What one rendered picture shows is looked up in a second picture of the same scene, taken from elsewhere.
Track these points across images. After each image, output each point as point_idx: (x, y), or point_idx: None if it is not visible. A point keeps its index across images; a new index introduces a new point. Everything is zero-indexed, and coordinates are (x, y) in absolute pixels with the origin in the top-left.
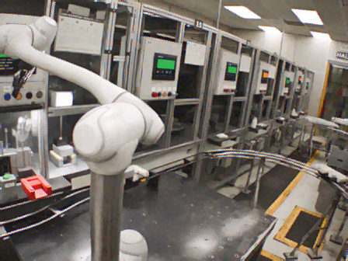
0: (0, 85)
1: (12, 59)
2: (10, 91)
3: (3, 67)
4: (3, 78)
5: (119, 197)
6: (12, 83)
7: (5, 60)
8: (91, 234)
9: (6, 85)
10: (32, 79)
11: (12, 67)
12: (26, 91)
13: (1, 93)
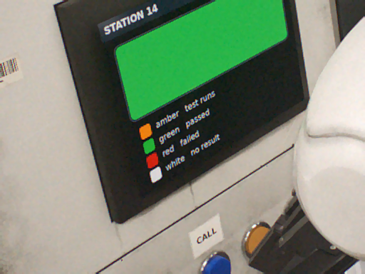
0: (172, 237)
1: (204, 96)
2: (221, 238)
3: (177, 154)
4: (178, 198)
5: None
6: (290, 240)
7: (180, 119)
8: None
9: (199, 225)
10: (295, 136)
11: (214, 133)
12: (281, 201)
13: (184, 272)
